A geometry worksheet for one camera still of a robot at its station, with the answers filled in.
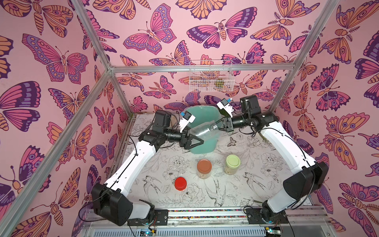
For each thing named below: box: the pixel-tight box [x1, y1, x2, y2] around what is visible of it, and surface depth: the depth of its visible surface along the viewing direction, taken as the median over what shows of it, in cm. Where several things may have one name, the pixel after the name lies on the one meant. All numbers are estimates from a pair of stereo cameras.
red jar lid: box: [174, 176, 188, 192], surface depth 85 cm
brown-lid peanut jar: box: [196, 158, 213, 180], surface depth 83 cm
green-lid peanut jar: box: [224, 154, 241, 176], surface depth 82 cm
